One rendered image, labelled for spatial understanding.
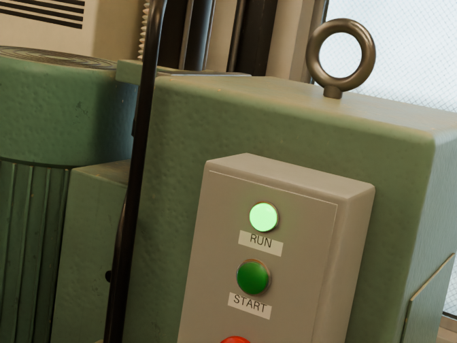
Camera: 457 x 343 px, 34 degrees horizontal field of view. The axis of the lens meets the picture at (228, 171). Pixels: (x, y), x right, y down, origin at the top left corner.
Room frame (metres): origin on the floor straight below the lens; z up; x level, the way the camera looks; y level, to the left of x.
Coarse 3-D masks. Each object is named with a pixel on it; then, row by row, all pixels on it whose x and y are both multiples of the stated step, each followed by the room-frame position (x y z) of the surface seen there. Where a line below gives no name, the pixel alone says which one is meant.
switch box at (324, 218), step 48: (240, 192) 0.45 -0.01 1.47; (288, 192) 0.44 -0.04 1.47; (336, 192) 0.43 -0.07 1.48; (288, 240) 0.44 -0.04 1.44; (336, 240) 0.43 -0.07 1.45; (192, 288) 0.46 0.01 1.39; (240, 288) 0.45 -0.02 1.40; (288, 288) 0.43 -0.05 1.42; (336, 288) 0.43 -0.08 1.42; (192, 336) 0.46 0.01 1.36; (240, 336) 0.44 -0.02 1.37; (288, 336) 0.43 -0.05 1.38; (336, 336) 0.45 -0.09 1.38
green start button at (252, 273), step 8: (240, 264) 0.45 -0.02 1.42; (248, 264) 0.44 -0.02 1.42; (256, 264) 0.44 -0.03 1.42; (264, 264) 0.44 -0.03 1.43; (240, 272) 0.44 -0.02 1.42; (248, 272) 0.44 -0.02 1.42; (256, 272) 0.44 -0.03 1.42; (264, 272) 0.44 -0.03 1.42; (240, 280) 0.44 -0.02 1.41; (248, 280) 0.44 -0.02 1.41; (256, 280) 0.44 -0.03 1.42; (264, 280) 0.44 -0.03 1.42; (248, 288) 0.44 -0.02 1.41; (256, 288) 0.44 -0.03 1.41; (264, 288) 0.44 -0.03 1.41; (256, 296) 0.44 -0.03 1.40
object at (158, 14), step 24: (144, 48) 0.52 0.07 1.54; (144, 72) 0.52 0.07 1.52; (144, 96) 0.52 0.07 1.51; (144, 120) 0.52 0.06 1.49; (144, 144) 0.52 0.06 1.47; (120, 216) 0.55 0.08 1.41; (120, 240) 0.53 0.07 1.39; (120, 264) 0.51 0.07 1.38; (120, 288) 0.51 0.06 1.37; (120, 312) 0.51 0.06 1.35; (120, 336) 0.51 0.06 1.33
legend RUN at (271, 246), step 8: (240, 232) 0.45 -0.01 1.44; (240, 240) 0.45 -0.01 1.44; (248, 240) 0.45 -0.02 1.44; (256, 240) 0.44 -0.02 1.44; (264, 240) 0.44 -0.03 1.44; (272, 240) 0.44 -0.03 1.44; (256, 248) 0.44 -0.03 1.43; (264, 248) 0.44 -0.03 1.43; (272, 248) 0.44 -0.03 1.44; (280, 248) 0.44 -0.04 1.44; (280, 256) 0.44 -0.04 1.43
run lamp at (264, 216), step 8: (256, 208) 0.44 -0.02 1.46; (264, 208) 0.44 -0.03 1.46; (272, 208) 0.44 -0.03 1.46; (256, 216) 0.44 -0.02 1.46; (264, 216) 0.44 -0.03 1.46; (272, 216) 0.44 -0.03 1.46; (256, 224) 0.44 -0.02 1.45; (264, 224) 0.44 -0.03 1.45; (272, 224) 0.44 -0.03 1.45; (264, 232) 0.44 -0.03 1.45
